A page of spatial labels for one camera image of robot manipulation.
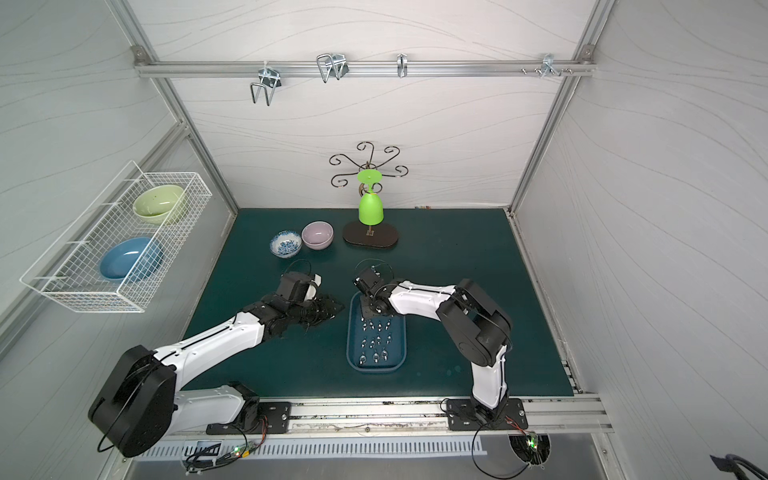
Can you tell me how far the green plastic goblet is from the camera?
882 mm

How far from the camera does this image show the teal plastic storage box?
82 centimetres

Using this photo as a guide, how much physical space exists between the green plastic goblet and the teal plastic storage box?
0.25 meters
